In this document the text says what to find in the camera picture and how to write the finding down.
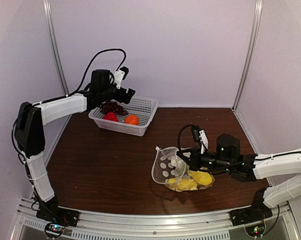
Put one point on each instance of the clear zip top bag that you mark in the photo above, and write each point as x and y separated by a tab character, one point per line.
167	165

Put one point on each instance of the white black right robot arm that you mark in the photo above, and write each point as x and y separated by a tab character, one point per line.
261	166

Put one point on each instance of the purple fake grapes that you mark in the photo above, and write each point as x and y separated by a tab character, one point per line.
113	107

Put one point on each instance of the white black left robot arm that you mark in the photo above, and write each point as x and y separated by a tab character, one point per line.
28	129

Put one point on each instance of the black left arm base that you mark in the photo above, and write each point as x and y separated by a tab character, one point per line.
56	215

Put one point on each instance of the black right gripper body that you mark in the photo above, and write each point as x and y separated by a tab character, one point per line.
219	164

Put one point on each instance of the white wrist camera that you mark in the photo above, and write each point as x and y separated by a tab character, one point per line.
120	75
199	136

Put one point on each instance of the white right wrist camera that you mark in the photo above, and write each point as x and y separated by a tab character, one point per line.
199	136

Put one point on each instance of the aluminium corner post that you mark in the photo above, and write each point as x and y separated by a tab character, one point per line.
254	34
54	46

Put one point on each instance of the right aluminium corner post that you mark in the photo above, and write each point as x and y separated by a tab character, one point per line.
254	34

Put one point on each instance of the yellow fake banana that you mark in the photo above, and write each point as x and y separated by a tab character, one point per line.
182	185

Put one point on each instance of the yellow fake lemon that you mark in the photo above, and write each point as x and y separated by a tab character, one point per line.
201	178

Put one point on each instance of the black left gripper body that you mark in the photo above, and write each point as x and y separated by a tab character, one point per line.
107	95

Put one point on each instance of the aluminium front rail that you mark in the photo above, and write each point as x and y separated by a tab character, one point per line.
212	225

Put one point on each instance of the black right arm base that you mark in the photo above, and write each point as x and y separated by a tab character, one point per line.
243	216

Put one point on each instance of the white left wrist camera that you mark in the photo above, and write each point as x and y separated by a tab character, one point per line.
120	75

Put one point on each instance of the orange fake food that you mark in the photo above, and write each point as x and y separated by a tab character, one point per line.
131	120

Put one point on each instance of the white plastic perforated basket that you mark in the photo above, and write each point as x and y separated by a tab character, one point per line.
143	107

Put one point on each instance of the left aluminium corner post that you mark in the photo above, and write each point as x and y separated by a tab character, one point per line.
54	46

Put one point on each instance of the red fake food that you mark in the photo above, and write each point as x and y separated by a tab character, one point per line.
110	116

